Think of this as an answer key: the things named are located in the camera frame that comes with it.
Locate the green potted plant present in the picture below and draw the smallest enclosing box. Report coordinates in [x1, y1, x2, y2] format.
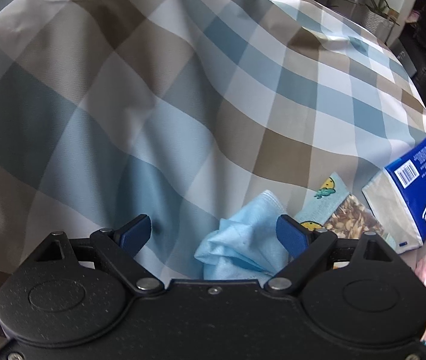
[363, 0, 401, 17]

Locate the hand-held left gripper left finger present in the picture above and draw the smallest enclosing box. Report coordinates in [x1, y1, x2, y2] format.
[33, 214, 165, 295]

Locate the blue face mask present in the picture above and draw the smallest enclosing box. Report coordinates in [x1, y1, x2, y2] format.
[194, 190, 292, 281]

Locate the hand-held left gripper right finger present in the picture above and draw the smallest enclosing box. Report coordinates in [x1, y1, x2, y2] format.
[263, 214, 395, 295]

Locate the blue tissue pack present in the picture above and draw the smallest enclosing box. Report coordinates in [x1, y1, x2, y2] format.
[362, 134, 426, 253]

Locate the white woven plant pot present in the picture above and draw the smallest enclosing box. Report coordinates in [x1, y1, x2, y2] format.
[365, 9, 395, 39]

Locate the blue brown checked blanket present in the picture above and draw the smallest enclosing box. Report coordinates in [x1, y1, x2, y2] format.
[0, 0, 426, 282]

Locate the light blue herb sachet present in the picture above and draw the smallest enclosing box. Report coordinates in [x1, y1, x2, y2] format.
[293, 172, 390, 242]

